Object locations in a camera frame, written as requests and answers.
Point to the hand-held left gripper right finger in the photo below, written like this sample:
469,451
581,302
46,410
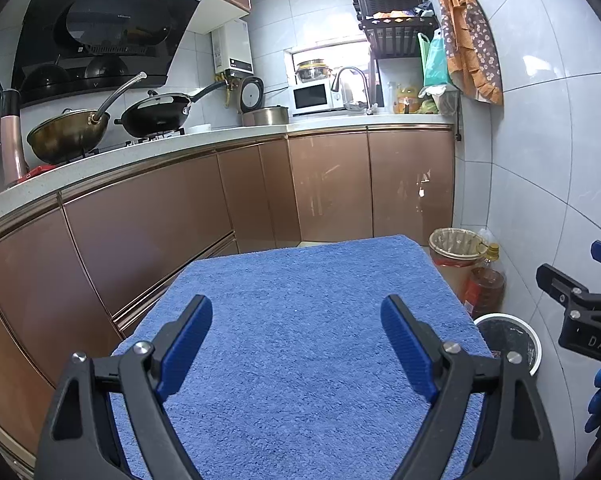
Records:
410,345

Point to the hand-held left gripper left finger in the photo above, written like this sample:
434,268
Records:
183,345

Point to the white-rimmed bin with black liner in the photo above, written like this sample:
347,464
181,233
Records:
505,317

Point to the beige bin with liner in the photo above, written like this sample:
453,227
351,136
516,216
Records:
448,272

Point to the cooking oil bottle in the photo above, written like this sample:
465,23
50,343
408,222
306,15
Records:
485,290

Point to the blue towel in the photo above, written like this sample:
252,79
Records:
300,320

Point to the kitchen counter with brown cabinets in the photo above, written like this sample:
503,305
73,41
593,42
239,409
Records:
330,185

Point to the gas stove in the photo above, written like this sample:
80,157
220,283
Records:
155,136

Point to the clear plastic bag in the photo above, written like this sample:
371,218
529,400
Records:
440,102

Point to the red flat item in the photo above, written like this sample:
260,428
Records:
35,171

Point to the black wok with lid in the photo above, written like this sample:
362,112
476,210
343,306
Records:
150,115

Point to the yellow food package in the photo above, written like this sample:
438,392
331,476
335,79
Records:
406,100

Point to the brass wok with lid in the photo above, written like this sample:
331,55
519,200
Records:
65,135

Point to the silver rice cooker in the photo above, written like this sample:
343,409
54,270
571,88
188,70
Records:
270,116

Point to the green plastic bag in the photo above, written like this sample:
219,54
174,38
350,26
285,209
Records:
436,65

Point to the orange and brown floral apron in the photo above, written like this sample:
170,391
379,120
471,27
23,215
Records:
468,45

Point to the pink insulated bottle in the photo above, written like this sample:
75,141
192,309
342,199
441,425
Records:
13,145

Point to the chrome kitchen faucet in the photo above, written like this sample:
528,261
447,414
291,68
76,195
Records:
363,85

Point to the white microwave oven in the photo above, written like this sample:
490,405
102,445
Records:
310,97

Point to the stacked steel pots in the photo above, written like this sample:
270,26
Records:
313,70

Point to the kitchen window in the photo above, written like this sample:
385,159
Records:
350,55

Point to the white water heater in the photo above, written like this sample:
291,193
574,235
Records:
233,45

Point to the black box on rack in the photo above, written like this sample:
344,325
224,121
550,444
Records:
385,0

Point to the black range hood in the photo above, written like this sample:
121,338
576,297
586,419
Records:
115,20

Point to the black wall storage rack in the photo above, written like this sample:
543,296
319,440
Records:
395,35

